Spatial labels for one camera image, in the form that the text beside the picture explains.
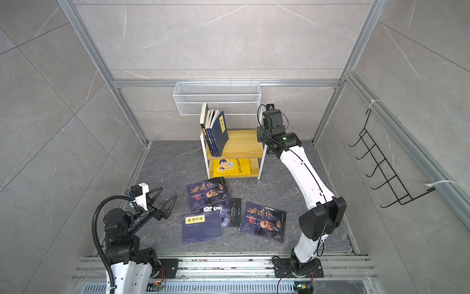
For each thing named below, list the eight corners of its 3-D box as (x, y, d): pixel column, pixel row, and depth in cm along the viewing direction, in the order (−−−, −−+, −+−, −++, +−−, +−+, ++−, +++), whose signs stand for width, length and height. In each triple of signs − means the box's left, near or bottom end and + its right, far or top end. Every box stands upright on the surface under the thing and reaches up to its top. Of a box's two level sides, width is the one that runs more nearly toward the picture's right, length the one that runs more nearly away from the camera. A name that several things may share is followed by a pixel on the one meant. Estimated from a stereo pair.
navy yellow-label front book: (182, 244, 82) (181, 242, 79) (184, 217, 89) (182, 215, 87) (223, 238, 83) (222, 236, 81) (221, 212, 91) (220, 210, 89)
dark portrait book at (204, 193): (191, 211, 91) (190, 209, 88) (187, 188, 99) (186, 186, 97) (230, 199, 95) (230, 196, 93) (223, 178, 103) (223, 175, 101)
